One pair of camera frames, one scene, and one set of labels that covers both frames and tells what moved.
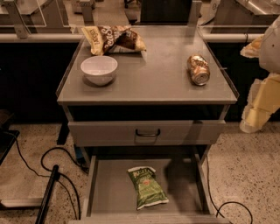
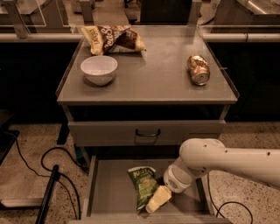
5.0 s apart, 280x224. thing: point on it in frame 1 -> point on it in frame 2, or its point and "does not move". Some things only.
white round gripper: (271, 51) -> (172, 181)
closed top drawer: (146, 133) does not move
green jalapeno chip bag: (149, 190) does not move
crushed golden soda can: (199, 69) does not move
